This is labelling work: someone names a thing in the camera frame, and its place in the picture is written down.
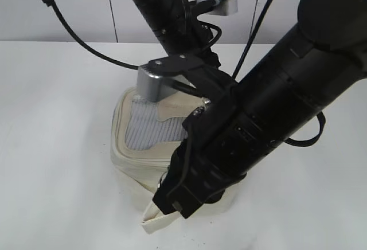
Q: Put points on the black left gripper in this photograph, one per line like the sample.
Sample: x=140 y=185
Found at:
x=198 y=40

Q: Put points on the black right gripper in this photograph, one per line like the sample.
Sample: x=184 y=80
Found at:
x=224 y=142

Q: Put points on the cream zippered fabric bag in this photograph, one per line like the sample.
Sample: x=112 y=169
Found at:
x=143 y=138

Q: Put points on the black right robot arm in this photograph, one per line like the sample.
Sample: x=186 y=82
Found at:
x=312 y=65

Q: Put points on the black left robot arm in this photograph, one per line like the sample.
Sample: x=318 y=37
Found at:
x=173 y=22

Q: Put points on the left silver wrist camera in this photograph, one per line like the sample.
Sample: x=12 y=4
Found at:
x=218 y=7

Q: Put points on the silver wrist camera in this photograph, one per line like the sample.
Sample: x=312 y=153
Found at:
x=163 y=77
x=218 y=7

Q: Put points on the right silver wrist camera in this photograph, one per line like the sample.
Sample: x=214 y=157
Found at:
x=163 y=77

